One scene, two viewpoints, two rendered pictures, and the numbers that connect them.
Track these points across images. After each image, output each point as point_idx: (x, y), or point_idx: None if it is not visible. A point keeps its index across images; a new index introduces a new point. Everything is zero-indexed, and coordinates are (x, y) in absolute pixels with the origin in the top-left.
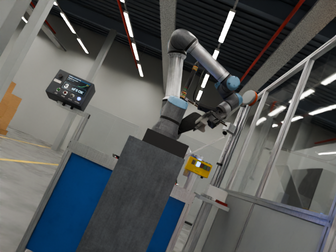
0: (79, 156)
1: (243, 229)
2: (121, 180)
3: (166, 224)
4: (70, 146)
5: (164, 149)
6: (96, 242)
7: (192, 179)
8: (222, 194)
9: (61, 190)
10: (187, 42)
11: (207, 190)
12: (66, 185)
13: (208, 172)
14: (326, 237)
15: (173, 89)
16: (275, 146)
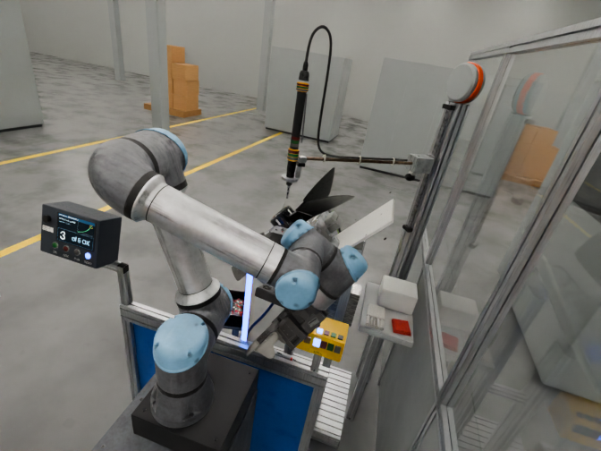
0: None
1: (419, 438)
2: None
3: (293, 407)
4: (123, 314)
5: (178, 450)
6: None
7: (316, 356)
8: (407, 301)
9: (146, 362)
10: (117, 210)
11: (380, 297)
12: (148, 358)
13: (338, 354)
14: None
15: (180, 281)
16: (486, 319)
